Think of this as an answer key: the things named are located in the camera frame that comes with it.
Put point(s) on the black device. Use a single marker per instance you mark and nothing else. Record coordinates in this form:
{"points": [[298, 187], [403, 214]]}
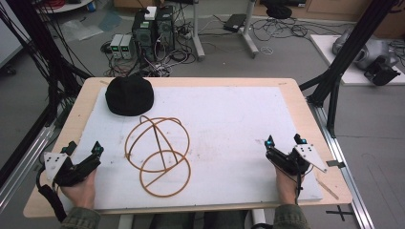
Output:
{"points": [[380, 73]]}

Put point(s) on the black knit hat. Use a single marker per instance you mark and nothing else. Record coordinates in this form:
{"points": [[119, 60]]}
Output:
{"points": [[129, 95]]}

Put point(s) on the white foam mat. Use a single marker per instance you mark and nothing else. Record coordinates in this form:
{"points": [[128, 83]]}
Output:
{"points": [[229, 127]]}

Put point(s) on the blue-grey sheet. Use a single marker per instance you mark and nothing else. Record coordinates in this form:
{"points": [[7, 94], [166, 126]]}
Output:
{"points": [[110, 20]]}

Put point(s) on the person's left hand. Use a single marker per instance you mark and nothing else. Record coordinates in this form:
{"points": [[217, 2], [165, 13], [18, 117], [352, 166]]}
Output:
{"points": [[81, 194]]}

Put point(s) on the grey rounded shell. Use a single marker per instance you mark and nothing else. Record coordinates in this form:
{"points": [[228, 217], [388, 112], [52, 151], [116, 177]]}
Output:
{"points": [[371, 51]]}

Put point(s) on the thin wooden strip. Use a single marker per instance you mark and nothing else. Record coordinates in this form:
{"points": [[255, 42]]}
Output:
{"points": [[328, 189]]}

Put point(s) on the clear plastic sheet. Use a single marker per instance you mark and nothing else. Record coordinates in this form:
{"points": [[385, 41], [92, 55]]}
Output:
{"points": [[79, 30]]}

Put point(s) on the round white table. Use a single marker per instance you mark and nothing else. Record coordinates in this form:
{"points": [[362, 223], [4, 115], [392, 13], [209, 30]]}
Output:
{"points": [[67, 7]]}

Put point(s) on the black stool base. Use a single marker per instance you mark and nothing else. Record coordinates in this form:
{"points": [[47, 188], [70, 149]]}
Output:
{"points": [[279, 12]]}

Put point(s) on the black computer tower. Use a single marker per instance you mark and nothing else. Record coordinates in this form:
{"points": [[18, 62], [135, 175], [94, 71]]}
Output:
{"points": [[165, 28], [144, 38]]}

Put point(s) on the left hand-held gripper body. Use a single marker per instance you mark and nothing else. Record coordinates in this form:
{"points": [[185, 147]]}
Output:
{"points": [[74, 171]]}

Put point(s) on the black tape piece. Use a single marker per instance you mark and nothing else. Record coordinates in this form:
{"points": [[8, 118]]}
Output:
{"points": [[335, 163]]}

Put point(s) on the white table leg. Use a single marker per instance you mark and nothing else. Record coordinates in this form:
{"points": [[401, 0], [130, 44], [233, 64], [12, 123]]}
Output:
{"points": [[258, 218], [125, 222]]}

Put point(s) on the white box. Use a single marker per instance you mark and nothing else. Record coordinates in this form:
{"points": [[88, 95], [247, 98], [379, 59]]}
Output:
{"points": [[151, 12]]}

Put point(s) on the person's right hand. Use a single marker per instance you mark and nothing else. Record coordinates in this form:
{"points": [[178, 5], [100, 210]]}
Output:
{"points": [[286, 187]]}

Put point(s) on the flat black box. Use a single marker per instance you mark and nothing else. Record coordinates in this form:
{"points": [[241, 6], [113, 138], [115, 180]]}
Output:
{"points": [[235, 22]]}

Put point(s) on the white cabinet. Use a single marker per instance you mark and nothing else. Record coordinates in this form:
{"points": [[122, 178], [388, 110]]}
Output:
{"points": [[9, 38]]}

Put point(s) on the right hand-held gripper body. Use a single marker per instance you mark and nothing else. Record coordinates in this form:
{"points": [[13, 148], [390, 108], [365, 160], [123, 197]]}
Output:
{"points": [[291, 162]]}

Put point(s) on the black frame post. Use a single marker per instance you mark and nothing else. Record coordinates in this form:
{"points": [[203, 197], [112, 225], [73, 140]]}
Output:
{"points": [[38, 47], [350, 47]]}

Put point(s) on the grey power supply unit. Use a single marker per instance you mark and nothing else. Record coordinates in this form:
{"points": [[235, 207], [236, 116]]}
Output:
{"points": [[128, 47], [116, 46]]}

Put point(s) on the white platform board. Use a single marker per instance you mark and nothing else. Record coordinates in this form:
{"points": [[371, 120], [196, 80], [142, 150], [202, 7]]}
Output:
{"points": [[328, 54]]}

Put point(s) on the aluminium rail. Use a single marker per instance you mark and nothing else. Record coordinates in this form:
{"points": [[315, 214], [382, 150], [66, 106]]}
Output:
{"points": [[25, 165], [347, 171]]}

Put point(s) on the grey metal stand leg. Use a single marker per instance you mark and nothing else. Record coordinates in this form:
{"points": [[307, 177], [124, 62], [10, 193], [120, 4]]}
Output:
{"points": [[250, 35], [198, 38]]}

